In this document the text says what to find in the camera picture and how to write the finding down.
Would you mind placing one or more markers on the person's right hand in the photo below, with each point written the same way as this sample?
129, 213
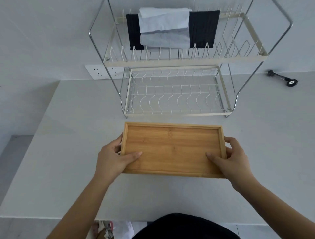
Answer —
232, 163

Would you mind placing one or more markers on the person's left hand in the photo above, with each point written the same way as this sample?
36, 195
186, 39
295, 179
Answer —
109, 160

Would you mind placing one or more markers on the person's left thumb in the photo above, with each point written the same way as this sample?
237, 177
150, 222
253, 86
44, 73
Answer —
130, 156

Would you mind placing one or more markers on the person's right thumb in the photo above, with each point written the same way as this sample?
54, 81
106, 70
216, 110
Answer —
216, 158

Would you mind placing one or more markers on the bamboo wooden tray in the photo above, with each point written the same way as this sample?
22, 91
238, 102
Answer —
173, 149

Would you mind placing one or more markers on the person's left forearm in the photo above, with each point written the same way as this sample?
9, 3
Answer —
78, 210

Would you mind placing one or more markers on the person's right forearm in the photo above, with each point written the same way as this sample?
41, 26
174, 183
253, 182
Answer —
275, 209

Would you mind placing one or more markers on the white patterned plastic bag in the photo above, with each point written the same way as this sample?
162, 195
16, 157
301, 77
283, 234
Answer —
114, 230

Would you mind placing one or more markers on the person's black clothing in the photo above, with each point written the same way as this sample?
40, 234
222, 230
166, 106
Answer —
184, 227

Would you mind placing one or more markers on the two-tier metal dish rack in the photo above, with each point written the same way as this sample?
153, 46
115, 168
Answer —
187, 64

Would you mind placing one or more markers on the black cloth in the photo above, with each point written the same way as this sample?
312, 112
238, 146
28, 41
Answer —
204, 29

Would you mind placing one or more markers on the light grey folded cloth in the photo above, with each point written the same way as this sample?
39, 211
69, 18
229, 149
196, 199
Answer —
163, 27

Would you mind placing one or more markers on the white wall power socket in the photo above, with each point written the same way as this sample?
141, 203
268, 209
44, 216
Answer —
103, 72

